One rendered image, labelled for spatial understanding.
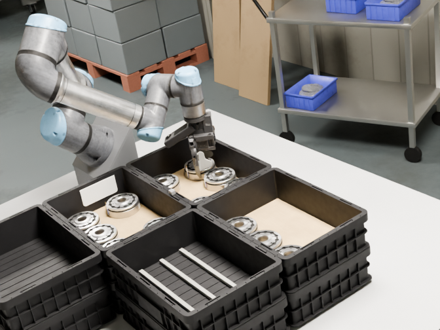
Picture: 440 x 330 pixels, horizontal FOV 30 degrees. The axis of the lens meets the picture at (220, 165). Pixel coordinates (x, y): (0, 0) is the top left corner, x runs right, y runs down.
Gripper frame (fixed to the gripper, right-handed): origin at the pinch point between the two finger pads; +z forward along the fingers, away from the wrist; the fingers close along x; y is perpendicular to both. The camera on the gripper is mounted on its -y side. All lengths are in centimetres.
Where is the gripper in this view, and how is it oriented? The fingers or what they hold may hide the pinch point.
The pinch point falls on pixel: (198, 170)
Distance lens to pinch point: 268.4
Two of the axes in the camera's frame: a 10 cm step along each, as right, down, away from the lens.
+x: 0.1, -4.7, 8.8
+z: 1.5, 8.7, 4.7
